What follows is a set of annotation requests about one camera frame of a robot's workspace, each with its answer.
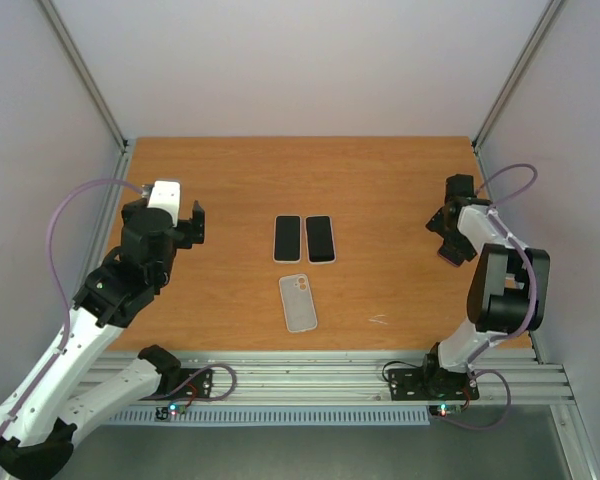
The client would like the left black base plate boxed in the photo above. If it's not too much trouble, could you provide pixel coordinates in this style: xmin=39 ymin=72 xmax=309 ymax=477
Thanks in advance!
xmin=151 ymin=368 xmax=213 ymax=401

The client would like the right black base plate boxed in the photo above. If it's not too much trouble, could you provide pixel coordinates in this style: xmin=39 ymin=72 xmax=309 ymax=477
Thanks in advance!
xmin=387 ymin=368 xmax=480 ymax=401

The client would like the slotted grey cable duct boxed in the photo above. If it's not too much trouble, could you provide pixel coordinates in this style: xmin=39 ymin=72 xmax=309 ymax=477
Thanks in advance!
xmin=106 ymin=404 xmax=430 ymax=428

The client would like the black phone silver edge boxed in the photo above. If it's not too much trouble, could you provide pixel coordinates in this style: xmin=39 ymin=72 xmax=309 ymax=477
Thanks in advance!
xmin=305 ymin=215 xmax=336 ymax=263

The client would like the aluminium corner post left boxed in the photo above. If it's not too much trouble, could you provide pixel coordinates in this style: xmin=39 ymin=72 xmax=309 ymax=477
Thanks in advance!
xmin=35 ymin=0 xmax=128 ymax=152

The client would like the controller board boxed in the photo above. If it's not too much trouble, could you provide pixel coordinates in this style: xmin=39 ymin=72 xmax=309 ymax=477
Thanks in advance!
xmin=154 ymin=404 xmax=187 ymax=421
xmin=429 ymin=403 xmax=465 ymax=418

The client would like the aluminium corner post right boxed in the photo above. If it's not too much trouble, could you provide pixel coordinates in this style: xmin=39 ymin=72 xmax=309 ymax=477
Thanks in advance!
xmin=471 ymin=0 xmax=567 ymax=155

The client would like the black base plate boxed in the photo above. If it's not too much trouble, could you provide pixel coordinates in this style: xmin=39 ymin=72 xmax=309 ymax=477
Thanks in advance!
xmin=151 ymin=368 xmax=213 ymax=401
xmin=387 ymin=368 xmax=480 ymax=401

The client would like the white phone case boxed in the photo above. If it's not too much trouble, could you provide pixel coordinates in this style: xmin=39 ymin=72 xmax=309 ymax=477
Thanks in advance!
xmin=278 ymin=274 xmax=318 ymax=333

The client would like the black phone pink edge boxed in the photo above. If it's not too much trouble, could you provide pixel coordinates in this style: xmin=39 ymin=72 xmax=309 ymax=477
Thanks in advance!
xmin=438 ymin=245 xmax=472 ymax=267

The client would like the aluminium rail frame front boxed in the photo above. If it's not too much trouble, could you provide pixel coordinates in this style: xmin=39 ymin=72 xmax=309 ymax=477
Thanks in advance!
xmin=24 ymin=349 xmax=576 ymax=405

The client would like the black phone dark edge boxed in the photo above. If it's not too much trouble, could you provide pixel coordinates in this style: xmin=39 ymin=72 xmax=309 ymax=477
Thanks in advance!
xmin=273 ymin=215 xmax=301 ymax=263

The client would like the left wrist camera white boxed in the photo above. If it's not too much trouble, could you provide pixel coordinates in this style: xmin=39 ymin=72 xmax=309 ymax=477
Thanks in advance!
xmin=142 ymin=180 xmax=181 ymax=225

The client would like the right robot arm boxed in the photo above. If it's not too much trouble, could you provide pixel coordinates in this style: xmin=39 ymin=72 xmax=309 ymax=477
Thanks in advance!
xmin=421 ymin=174 xmax=550 ymax=398

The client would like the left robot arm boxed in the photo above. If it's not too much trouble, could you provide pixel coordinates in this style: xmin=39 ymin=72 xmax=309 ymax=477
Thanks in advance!
xmin=0 ymin=199 xmax=205 ymax=479

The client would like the aluminium corner post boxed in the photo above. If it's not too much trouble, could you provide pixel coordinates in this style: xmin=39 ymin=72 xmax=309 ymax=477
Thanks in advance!
xmin=35 ymin=0 xmax=128 ymax=152
xmin=471 ymin=0 xmax=567 ymax=155

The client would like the right controller board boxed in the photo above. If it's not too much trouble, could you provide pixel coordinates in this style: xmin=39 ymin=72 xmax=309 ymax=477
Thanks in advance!
xmin=429 ymin=403 xmax=465 ymax=418

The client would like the left controller board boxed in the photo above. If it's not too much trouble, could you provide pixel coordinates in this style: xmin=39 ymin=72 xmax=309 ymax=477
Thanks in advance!
xmin=154 ymin=404 xmax=187 ymax=421

